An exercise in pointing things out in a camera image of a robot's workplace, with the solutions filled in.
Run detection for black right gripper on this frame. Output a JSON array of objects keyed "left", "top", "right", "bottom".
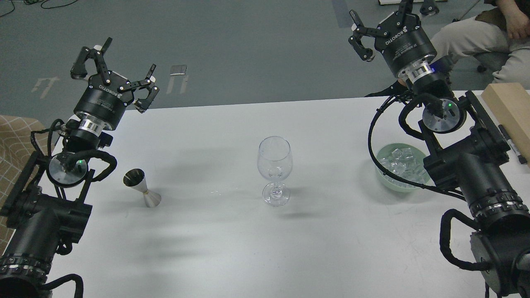
[{"left": 348, "top": 0, "right": 440, "bottom": 79}]

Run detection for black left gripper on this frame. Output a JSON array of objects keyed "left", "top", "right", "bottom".
[{"left": 70, "top": 37, "right": 159, "bottom": 131}]

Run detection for steel cocktail jigger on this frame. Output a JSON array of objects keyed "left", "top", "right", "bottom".
[{"left": 123, "top": 168, "right": 161, "bottom": 208}]

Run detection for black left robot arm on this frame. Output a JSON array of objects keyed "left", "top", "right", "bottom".
[{"left": 0, "top": 38, "right": 159, "bottom": 298}]

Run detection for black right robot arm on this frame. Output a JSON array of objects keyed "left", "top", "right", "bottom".
[{"left": 349, "top": 0, "right": 530, "bottom": 298}]

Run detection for green bowl of ice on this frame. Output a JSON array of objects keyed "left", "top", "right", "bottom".
[{"left": 375, "top": 143, "right": 431, "bottom": 193}]

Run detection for clear wine glass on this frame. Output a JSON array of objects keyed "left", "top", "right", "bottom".
[{"left": 257, "top": 136, "right": 293, "bottom": 207}]

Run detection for person's hand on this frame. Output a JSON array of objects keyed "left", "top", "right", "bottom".
[{"left": 495, "top": 0, "right": 530, "bottom": 39}]

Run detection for grey floor plate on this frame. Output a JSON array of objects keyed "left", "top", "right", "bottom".
[{"left": 169, "top": 65, "right": 187, "bottom": 76}]

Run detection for seated person beige trousers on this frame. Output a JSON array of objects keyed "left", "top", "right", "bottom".
[{"left": 364, "top": 0, "right": 530, "bottom": 98}]

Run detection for beige checked cloth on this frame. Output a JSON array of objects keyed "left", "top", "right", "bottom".
[{"left": 0, "top": 115, "right": 50, "bottom": 255}]

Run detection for wooden block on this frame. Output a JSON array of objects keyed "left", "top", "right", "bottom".
[{"left": 481, "top": 83, "right": 530, "bottom": 161}]

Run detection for black marker pen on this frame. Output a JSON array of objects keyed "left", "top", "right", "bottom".
[{"left": 498, "top": 124, "right": 528, "bottom": 165}]

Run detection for black floor cable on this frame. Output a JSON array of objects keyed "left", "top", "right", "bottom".
[{"left": 0, "top": 0, "right": 79, "bottom": 18}]

